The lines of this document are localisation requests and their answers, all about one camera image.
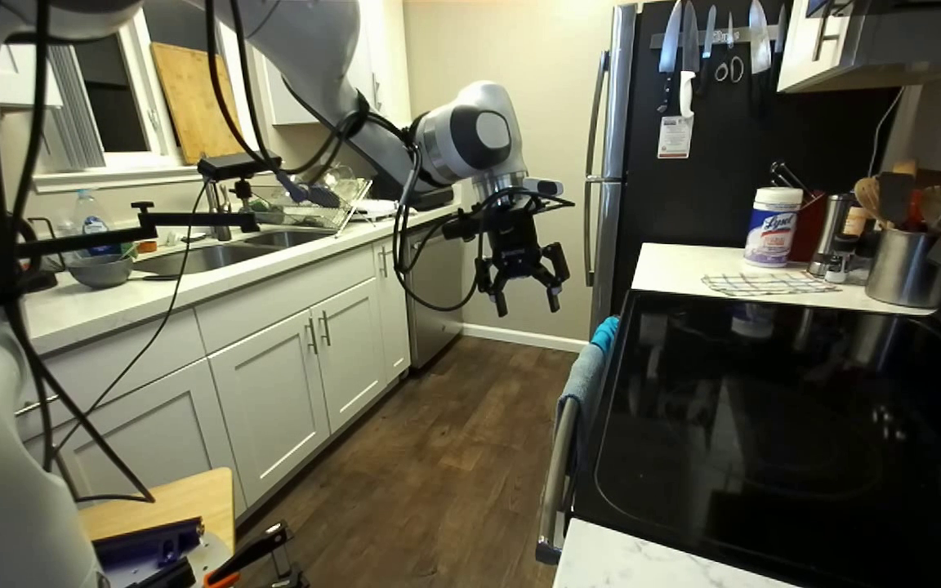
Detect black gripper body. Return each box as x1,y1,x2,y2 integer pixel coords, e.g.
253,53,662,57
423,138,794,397
479,197,551,287

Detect light-blue cloth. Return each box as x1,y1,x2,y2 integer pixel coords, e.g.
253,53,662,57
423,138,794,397
558,342,607,413

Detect black glass-top stove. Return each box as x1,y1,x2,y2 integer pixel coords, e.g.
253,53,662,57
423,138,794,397
572,173,941,588

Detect stainless dishwasher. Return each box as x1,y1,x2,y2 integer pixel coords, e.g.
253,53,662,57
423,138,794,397
407,230,472,376

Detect bright blue striped towel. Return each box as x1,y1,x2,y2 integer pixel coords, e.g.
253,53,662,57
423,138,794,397
589,315,623,357

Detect black stainless refrigerator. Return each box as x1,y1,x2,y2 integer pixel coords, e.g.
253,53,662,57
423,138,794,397
581,0,903,333

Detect clear glass bowl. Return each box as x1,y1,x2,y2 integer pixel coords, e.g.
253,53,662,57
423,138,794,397
303,169,380,223

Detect paper tag on refrigerator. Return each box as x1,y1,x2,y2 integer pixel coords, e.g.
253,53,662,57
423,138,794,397
653,112,701,167

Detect white patterned counter mat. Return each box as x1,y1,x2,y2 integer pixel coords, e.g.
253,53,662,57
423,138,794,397
701,267,839,305

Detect white wipes canister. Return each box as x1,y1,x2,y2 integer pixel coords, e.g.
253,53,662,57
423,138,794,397
741,182,806,267

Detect white sink base cabinet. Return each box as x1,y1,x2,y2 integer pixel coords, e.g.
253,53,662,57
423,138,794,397
10,199,466,516

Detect steel kitchen knife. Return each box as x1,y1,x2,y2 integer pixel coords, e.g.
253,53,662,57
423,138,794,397
701,3,721,66
658,0,689,80
747,0,777,80

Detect brown spice bottle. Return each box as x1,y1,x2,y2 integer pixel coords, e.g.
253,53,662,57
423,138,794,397
789,194,830,264

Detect kitchen scissors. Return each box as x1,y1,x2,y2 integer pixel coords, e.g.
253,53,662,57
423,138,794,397
708,53,750,88

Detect small glass shaker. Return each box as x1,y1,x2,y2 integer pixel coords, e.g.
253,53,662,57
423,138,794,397
812,244,871,281

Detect steel pepper grinder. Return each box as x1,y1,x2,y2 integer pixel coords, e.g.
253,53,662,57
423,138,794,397
820,189,858,264

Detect wooden spoon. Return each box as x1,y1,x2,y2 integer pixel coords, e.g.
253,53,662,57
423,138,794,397
849,169,903,230

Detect metal utensil holder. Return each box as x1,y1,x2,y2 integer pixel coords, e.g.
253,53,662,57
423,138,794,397
866,225,941,311

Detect wooden cutting board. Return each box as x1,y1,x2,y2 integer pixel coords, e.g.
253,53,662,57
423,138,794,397
152,38,249,169

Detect white upper cabinet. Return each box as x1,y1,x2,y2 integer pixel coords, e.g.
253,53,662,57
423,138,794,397
774,0,941,97

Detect orange black clamp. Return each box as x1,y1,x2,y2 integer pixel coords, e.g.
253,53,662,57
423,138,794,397
203,521,293,588

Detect black spatula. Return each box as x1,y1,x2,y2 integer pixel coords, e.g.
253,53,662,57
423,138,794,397
878,163,941,234

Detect grey bowl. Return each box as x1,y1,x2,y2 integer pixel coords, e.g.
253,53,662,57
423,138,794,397
63,252,139,293

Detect clear soap bottle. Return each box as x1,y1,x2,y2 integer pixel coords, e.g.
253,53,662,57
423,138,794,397
68,189,128,261

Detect white framed window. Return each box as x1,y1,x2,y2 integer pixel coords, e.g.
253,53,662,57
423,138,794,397
27,3,203,189

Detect black purple mounting block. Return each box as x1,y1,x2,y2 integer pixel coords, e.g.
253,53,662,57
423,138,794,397
93,516,209,588

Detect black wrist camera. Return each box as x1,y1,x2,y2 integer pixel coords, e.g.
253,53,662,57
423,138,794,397
437,194,580,241

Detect silver oven door handle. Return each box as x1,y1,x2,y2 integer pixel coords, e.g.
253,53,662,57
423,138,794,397
532,393,585,568

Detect black stereo camera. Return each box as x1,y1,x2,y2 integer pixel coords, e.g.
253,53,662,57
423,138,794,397
198,149,286,187

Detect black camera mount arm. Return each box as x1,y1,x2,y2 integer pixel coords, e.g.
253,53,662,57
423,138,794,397
18,199,263,261

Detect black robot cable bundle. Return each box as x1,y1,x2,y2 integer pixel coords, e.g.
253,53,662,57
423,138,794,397
0,0,466,507

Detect white small wall cabinet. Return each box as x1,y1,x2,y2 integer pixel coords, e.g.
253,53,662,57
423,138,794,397
0,38,68,112

